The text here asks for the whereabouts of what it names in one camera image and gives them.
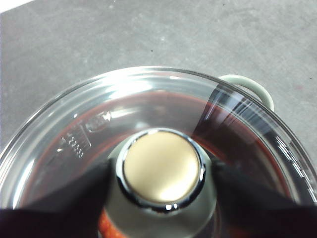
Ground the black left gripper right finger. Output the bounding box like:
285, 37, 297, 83
212, 162, 317, 238

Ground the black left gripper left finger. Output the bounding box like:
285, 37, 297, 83
0, 160, 111, 238

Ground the orange pumpkin with green stem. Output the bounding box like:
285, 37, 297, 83
98, 210, 130, 238

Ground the glass lid with green knob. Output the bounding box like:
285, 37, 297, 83
0, 65, 317, 238

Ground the pale green electric cooking pot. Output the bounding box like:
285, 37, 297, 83
0, 65, 317, 238

